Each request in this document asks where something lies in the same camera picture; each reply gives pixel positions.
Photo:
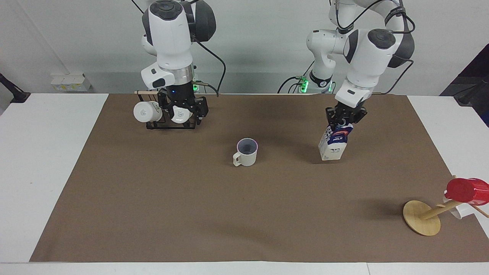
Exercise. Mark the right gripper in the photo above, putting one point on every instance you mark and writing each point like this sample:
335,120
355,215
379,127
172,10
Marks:
180,94

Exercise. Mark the milk carton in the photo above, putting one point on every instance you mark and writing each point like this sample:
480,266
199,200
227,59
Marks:
334,145

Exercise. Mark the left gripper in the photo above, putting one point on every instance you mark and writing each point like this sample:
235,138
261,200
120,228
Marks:
348,110

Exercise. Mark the white mug with purple inside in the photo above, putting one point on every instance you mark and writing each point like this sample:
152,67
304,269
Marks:
247,156

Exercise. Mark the white cup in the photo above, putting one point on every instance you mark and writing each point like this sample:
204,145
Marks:
460,211

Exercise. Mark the red cup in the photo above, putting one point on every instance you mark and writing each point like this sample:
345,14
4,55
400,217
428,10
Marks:
468,191

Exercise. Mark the wooden mug tree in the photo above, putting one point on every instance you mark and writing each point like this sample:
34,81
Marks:
420,217

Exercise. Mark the white power strip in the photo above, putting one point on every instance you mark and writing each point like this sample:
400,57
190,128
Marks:
70,82

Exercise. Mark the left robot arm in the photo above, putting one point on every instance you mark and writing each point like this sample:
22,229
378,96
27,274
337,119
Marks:
366,53

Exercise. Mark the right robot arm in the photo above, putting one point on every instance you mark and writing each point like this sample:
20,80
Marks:
170,38

